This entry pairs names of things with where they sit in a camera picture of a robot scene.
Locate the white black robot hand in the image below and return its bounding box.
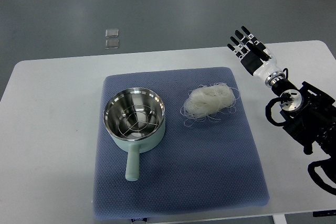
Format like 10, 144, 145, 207
227, 26, 285, 87

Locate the white vermicelli bundle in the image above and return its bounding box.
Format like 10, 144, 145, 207
180, 82, 240, 127

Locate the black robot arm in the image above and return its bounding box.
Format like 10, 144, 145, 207
265, 72, 335, 195

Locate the mint green steel pot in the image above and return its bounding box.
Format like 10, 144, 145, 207
103, 88, 166, 182

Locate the upper metal floor plate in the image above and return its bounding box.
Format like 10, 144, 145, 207
106, 28, 119, 38

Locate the white table leg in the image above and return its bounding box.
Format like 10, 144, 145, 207
272, 215, 287, 224

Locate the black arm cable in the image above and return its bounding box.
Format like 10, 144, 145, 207
265, 97, 287, 126

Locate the wire steaming rack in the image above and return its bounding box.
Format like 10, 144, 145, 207
118, 111, 160, 140

